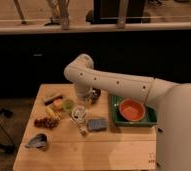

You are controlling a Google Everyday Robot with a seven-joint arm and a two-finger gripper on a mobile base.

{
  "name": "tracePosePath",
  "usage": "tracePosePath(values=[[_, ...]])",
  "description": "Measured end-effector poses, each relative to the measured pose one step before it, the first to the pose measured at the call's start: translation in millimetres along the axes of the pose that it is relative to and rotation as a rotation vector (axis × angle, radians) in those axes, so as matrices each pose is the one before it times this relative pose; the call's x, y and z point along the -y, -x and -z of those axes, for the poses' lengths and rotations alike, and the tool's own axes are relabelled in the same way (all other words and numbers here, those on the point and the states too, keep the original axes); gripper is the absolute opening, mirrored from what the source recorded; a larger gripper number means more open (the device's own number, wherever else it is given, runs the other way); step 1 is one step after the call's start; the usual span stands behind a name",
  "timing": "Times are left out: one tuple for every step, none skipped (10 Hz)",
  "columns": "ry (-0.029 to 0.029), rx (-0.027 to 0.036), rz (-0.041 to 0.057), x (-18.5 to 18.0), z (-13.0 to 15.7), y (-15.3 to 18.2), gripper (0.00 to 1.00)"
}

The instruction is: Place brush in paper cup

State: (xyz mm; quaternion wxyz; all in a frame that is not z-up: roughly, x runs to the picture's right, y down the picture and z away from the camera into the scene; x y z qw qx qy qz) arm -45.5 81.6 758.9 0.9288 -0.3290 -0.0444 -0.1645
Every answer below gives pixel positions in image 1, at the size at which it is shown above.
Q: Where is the wooden handled brush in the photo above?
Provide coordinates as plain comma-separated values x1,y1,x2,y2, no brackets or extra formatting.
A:
70,119,87,137

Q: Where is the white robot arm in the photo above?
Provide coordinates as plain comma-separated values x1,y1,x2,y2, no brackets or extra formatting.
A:
64,54,191,171

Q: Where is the green toy fruit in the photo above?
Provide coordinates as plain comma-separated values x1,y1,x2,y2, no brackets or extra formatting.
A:
62,99,74,111

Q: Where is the blue sponge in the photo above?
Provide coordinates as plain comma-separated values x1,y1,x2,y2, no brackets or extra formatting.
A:
87,118,107,132

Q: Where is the orange toy fruit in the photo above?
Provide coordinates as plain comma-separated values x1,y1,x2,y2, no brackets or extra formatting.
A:
53,99,63,110

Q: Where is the orange bowl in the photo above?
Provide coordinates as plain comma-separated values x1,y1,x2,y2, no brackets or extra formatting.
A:
118,98,146,122

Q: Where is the yellow toy corn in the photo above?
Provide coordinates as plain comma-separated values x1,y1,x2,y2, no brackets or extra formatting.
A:
46,107,59,119

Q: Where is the dark red marker block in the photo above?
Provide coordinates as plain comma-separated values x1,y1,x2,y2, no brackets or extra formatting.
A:
43,95,63,105

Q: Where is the bunch of dark grapes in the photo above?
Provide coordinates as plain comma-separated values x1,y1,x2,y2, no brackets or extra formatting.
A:
34,117,59,129

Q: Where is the green square tray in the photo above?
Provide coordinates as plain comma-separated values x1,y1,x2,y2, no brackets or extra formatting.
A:
109,95,157,127

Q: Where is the black stand leg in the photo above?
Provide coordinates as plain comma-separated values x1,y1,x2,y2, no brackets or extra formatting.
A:
0,107,17,154

